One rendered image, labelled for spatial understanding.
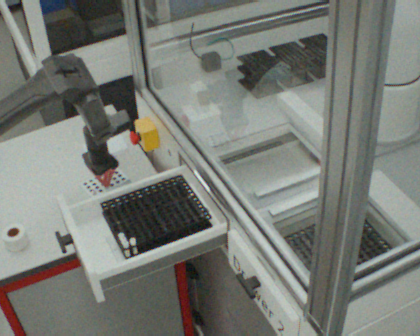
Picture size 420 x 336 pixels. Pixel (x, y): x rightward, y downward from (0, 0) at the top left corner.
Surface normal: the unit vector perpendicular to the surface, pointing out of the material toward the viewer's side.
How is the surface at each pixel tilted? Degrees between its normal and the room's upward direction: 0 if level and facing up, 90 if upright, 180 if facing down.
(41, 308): 90
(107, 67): 90
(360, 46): 90
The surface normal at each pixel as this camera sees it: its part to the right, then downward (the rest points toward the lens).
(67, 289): 0.41, 0.60
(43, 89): -0.11, -0.01
